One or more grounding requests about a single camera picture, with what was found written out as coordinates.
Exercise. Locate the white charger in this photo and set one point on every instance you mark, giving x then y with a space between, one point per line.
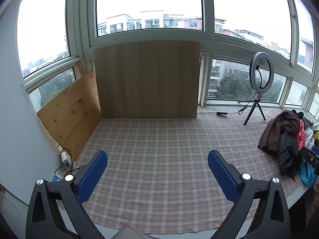
65 158

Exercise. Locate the white garment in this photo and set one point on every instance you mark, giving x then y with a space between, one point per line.
309 135

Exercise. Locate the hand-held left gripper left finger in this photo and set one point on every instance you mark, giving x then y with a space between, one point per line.
92 176

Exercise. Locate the brown garment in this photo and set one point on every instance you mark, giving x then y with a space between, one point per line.
271 132

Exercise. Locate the black mini tripod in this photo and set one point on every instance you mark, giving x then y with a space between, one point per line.
249 115

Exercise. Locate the light wooden board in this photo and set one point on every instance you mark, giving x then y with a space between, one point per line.
147 79

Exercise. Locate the blue garment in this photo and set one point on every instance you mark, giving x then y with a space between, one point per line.
307 174

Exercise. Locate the pine plank panel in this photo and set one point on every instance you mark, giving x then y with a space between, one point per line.
72 114

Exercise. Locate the pink plaid blanket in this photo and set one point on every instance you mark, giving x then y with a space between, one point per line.
159 154

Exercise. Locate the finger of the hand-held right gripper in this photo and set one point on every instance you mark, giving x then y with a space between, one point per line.
310 157
316 149

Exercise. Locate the dark grey garment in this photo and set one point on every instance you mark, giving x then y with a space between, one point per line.
289 156

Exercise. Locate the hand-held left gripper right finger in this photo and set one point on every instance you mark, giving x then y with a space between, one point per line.
221 176

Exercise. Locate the white power strip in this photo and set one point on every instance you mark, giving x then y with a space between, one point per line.
58 174

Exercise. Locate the pink t-shirt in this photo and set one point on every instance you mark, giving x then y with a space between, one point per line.
301 135

